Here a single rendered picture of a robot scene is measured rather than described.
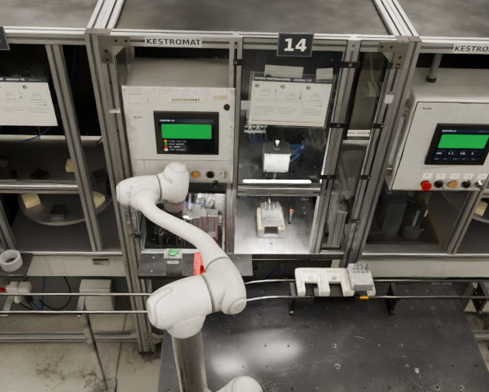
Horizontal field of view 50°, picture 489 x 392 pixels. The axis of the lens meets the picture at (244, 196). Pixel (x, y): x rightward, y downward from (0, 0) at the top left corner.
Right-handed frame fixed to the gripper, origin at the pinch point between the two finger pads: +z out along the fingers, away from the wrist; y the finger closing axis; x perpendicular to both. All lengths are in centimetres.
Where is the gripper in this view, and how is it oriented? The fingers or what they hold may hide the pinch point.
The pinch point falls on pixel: (171, 240)
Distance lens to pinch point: 236.3
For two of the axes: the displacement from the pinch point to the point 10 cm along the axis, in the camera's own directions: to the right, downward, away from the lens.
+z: -1.4, 7.6, 6.3
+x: 0.6, 6.4, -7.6
